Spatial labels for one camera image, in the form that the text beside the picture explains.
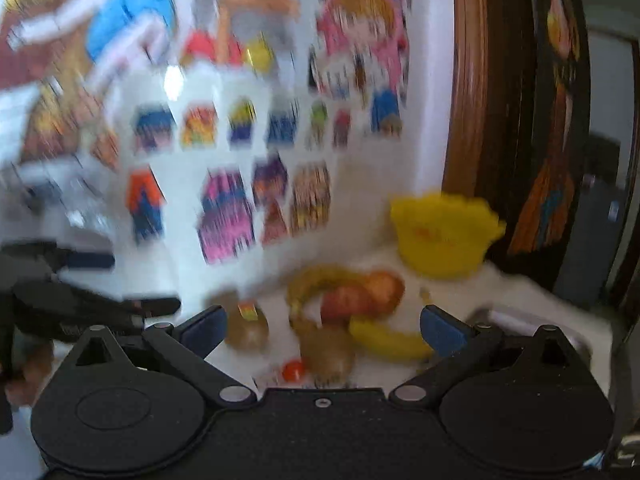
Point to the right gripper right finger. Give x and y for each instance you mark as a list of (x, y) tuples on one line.
[(458, 347)]

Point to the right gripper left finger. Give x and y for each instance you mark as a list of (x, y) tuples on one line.
[(181, 351)]

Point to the kiwi with sticker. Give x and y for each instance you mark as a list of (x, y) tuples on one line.
[(247, 328)]

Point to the yellow banana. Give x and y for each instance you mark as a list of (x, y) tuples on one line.
[(395, 337)]

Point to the cherry tomato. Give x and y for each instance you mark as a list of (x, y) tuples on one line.
[(293, 371)]

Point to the red apple front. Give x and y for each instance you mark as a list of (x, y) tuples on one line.
[(340, 304)]

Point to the red apple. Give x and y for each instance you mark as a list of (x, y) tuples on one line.
[(340, 304), (386, 288)]

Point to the brown kiwi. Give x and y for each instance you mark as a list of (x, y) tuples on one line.
[(328, 353)]

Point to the brown spotted banana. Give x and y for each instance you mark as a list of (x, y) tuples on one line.
[(312, 282)]

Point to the metal tray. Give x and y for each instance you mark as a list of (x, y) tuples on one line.
[(519, 323)]

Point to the yellow plastic bowl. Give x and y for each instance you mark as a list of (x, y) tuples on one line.
[(444, 236)]

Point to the grey washing machine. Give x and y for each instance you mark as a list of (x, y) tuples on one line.
[(597, 224)]

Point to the houses drawing paper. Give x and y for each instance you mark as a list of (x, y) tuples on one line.
[(221, 184)]

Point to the pink cartoon girl poster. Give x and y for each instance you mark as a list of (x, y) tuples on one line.
[(361, 57)]

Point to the dark door with lady painting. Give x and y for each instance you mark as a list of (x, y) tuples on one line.
[(546, 129)]

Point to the wooden door frame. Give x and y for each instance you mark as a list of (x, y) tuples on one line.
[(466, 168)]

